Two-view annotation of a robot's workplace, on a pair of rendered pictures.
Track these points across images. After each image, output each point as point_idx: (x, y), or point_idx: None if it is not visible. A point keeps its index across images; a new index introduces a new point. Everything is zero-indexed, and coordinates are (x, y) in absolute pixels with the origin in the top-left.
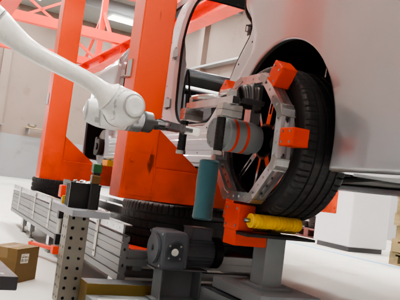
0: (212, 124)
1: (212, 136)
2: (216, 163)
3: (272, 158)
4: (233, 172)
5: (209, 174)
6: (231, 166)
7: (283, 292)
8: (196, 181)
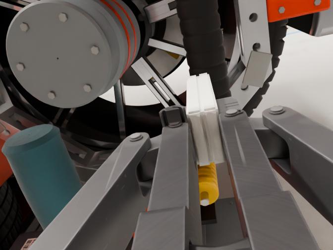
0: (33, 31)
1: (58, 74)
2: (60, 134)
3: (255, 60)
4: (42, 120)
5: (64, 168)
6: (29, 110)
7: (213, 225)
8: (35, 203)
